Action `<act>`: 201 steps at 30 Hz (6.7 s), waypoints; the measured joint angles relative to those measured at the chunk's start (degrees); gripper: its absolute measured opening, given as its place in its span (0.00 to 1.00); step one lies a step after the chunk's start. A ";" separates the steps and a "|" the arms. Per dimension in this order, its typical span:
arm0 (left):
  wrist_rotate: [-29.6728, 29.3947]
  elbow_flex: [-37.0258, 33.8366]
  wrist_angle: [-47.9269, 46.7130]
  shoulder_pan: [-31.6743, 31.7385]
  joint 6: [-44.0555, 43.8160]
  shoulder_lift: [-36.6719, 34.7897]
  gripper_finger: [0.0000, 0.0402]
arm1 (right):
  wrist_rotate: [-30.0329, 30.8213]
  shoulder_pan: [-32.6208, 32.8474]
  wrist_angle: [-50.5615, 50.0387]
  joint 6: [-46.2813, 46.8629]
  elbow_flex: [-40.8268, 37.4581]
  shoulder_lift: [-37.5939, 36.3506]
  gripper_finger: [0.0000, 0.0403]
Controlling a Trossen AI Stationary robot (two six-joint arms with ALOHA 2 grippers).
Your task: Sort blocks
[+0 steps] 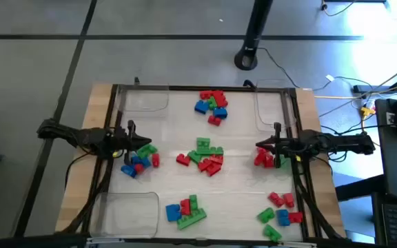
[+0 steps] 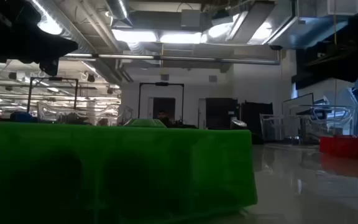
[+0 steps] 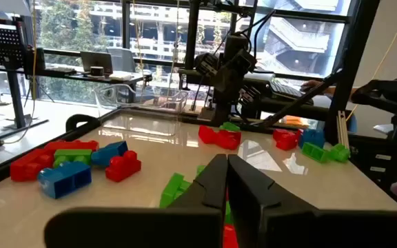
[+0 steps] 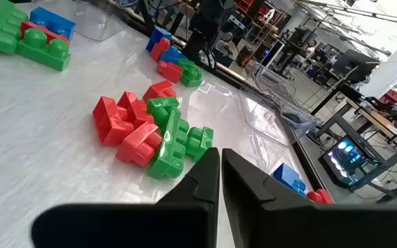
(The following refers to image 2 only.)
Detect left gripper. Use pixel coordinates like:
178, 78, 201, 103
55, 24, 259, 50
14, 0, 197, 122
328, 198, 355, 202
0, 29, 79, 77

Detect black framed whiteboard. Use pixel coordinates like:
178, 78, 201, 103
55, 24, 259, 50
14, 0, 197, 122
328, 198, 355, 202
282, 92, 315, 138

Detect clear plastic bin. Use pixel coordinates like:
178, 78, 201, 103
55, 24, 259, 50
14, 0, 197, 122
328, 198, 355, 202
37, 101, 135, 125
259, 105, 357, 144

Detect ceiling light panel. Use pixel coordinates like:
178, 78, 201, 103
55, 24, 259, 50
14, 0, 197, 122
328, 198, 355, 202
112, 29, 158, 44
159, 30, 203, 44

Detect blue toy block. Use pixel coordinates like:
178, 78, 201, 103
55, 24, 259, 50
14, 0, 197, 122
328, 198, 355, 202
9, 111, 34, 123

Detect dark doorway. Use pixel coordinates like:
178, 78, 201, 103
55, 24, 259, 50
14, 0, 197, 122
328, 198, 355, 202
152, 97, 177, 121

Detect long grey ceiling pipe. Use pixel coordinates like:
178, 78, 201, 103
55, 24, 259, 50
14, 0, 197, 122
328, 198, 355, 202
59, 53, 282, 66

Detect person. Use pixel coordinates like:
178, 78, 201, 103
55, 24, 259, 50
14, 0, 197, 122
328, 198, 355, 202
157, 110, 172, 127

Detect white glossy table sheet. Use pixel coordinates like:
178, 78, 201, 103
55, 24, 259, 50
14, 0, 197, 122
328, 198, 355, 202
252, 141, 358, 224

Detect long green toy block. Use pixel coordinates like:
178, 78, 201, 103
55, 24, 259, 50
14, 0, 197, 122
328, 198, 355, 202
0, 121, 258, 224

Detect grey ceiling ventilation box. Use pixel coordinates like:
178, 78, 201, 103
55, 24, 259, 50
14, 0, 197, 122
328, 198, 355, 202
129, 9, 213, 32

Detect ribbed silver air duct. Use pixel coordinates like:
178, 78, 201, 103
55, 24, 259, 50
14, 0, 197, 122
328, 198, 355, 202
31, 0, 105, 54

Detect black gantry frame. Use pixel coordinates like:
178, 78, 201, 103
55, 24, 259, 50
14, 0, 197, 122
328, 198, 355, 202
27, 77, 79, 113
138, 82, 185, 125

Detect round silver air duct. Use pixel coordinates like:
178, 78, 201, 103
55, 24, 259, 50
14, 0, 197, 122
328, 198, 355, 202
104, 0, 134, 28

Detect black cylindrical floor post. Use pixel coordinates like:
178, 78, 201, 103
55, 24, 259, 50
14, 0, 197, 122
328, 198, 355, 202
229, 116, 248, 130

